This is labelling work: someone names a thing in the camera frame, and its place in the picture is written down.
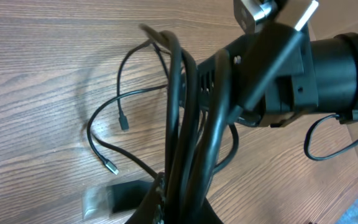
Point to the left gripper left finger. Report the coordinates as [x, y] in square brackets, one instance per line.
[143, 198]

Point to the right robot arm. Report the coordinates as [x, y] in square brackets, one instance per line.
[335, 63]

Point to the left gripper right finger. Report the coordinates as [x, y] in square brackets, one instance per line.
[207, 215]

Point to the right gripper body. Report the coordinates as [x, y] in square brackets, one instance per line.
[264, 79]

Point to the black cable silver usb plug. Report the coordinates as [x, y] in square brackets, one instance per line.
[192, 155]

